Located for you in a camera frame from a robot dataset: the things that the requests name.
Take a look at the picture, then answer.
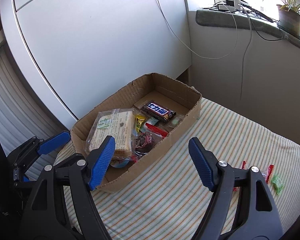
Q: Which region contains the colourful jelly cup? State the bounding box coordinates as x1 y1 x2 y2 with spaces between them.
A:
110 158 134 168

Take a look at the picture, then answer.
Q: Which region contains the clear-wrapped cracker pack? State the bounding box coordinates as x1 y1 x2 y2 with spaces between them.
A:
85 108 136 159

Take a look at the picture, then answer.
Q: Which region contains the red-edged clear snack bag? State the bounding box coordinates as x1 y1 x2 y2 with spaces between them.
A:
134 124 168 157

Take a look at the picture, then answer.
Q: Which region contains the yellow candy packet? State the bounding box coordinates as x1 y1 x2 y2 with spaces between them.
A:
135 114 147 133

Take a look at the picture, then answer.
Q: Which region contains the clear green candy packet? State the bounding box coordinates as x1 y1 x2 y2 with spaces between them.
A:
168 115 183 128

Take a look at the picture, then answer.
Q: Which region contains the white mint candy packet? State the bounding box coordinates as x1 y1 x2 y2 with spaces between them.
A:
146 117 159 126

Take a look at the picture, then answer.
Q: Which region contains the Chinese-label Snickers bar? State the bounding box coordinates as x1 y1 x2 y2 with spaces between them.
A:
141 100 176 123

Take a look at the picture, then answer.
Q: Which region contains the brown cardboard box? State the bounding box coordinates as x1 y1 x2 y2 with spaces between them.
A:
71 73 202 193

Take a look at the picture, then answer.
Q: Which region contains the potted spider plant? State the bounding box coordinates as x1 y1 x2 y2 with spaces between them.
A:
257 0 300 63

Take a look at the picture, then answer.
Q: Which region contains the power strip with adapters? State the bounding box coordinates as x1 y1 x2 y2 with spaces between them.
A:
217 0 242 13

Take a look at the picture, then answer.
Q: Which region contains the white cable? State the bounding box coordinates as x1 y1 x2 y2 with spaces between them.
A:
146 0 240 60

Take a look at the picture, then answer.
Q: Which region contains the grey cable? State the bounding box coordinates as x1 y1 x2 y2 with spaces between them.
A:
239 7 254 102

